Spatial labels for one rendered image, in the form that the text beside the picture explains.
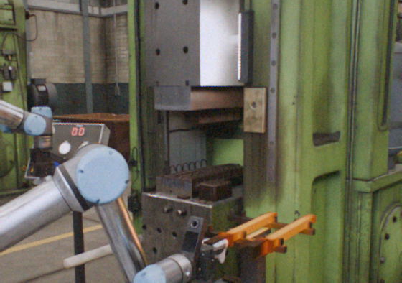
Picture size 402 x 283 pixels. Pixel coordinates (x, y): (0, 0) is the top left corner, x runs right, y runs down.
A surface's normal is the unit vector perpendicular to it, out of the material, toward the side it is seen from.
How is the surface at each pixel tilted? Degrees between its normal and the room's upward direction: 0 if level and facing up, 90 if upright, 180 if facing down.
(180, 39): 90
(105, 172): 87
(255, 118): 90
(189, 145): 90
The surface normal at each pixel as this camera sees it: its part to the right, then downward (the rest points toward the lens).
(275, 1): -0.65, 0.12
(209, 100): 0.76, 0.09
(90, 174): 0.41, 0.08
